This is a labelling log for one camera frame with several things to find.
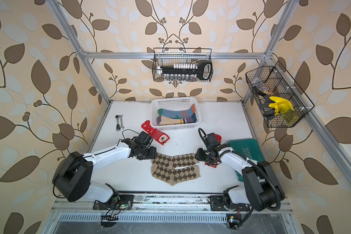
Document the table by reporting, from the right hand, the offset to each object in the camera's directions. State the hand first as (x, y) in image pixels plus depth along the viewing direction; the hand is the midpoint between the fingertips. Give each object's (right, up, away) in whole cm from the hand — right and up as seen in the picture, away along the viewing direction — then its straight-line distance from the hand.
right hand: (198, 157), depth 89 cm
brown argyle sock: (-15, -3, 0) cm, 15 cm away
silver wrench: (-56, +22, +20) cm, 63 cm away
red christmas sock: (-24, +10, +10) cm, 28 cm away
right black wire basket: (+42, +46, -4) cm, 63 cm away
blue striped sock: (-4, +28, +24) cm, 37 cm away
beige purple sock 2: (-24, +22, +17) cm, 37 cm away
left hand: (-28, +2, -1) cm, 28 cm away
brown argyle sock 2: (-15, -9, -6) cm, 18 cm away
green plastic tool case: (+31, +6, 0) cm, 32 cm away
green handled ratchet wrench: (-57, +17, +16) cm, 61 cm away
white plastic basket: (-15, +35, +23) cm, 45 cm away
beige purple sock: (-3, +23, +19) cm, 30 cm away
